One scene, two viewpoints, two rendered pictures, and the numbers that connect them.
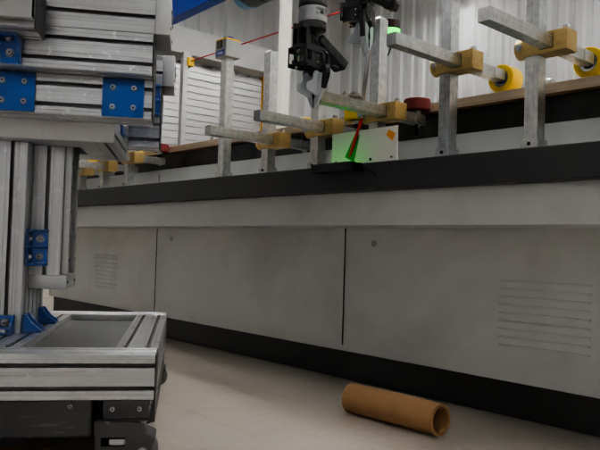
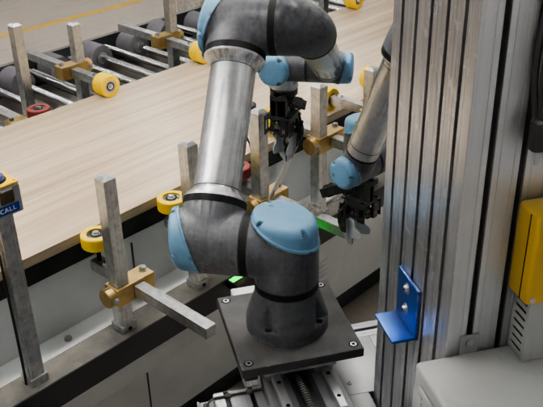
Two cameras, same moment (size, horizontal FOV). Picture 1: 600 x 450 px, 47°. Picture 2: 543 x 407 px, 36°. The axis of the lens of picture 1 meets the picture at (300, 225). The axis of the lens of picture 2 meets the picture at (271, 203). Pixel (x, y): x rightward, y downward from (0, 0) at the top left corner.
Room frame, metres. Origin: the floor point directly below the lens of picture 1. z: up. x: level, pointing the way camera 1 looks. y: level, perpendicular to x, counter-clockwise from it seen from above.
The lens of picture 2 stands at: (2.12, 1.80, 1.98)
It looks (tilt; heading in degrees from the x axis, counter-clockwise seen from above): 29 degrees down; 266
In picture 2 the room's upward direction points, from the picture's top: 1 degrees counter-clockwise
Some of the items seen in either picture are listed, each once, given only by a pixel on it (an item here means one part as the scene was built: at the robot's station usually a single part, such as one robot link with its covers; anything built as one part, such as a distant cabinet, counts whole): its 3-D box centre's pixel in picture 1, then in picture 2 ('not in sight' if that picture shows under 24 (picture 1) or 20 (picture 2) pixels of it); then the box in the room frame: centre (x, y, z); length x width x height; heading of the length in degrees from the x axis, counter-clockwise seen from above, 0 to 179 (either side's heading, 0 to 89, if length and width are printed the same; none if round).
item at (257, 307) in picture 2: not in sight; (286, 300); (2.00, 0.58, 1.09); 0.15 x 0.15 x 0.10
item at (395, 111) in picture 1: (383, 113); (265, 200); (1.97, -0.23, 0.85); 0.14 x 0.06 x 0.05; 42
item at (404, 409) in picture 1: (393, 408); not in sight; (1.79, -0.26, 0.04); 0.30 x 0.08 x 0.08; 42
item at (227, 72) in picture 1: (225, 118); (18, 300); (2.56, 0.29, 0.93); 0.05 x 0.05 x 0.45; 42
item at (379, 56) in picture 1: (378, 98); (260, 188); (1.99, -0.22, 0.89); 0.04 x 0.04 x 0.48; 42
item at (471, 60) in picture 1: (455, 64); (323, 140); (1.79, -0.40, 0.95); 0.14 x 0.06 x 0.05; 42
